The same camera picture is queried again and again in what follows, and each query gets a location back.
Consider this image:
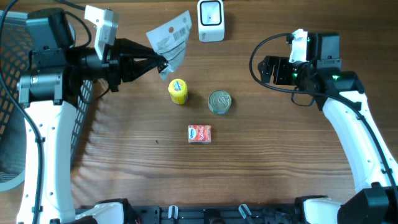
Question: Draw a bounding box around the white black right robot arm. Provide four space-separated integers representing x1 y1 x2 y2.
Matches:
249 29 397 223

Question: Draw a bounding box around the red tissue pack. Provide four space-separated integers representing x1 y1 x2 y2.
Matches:
188 125 211 143

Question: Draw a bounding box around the silver tin can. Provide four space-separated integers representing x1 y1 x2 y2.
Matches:
208 90 232 114

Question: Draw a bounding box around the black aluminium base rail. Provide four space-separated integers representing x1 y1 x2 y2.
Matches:
132 203 307 224

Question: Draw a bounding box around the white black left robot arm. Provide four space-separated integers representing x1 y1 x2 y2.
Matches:
17 6 168 223

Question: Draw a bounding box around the grey plastic shopping basket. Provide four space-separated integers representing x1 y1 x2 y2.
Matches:
1 8 94 192

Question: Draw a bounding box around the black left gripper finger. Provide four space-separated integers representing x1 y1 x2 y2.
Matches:
123 60 168 83
119 39 162 59

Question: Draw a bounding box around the white barcode scanner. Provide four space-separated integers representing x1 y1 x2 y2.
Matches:
197 0 225 42

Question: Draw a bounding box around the yellow lidded jar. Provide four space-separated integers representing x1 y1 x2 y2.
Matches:
168 78 188 105

